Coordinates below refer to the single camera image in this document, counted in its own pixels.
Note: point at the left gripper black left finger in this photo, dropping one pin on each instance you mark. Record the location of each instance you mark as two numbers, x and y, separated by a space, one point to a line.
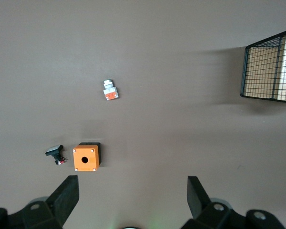
50 214

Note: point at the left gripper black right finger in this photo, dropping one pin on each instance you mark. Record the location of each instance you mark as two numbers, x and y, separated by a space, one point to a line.
209 214

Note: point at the black pushbutton with white cap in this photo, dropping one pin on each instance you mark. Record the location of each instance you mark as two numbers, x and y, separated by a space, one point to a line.
54 152

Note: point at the brown table cover sheet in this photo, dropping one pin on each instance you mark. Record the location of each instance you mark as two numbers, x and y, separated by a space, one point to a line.
157 47

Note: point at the orange button enclosure box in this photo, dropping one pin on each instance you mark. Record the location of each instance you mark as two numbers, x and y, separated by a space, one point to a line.
84 159

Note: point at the small white orange switch module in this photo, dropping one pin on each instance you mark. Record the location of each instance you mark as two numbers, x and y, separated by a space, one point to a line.
110 93

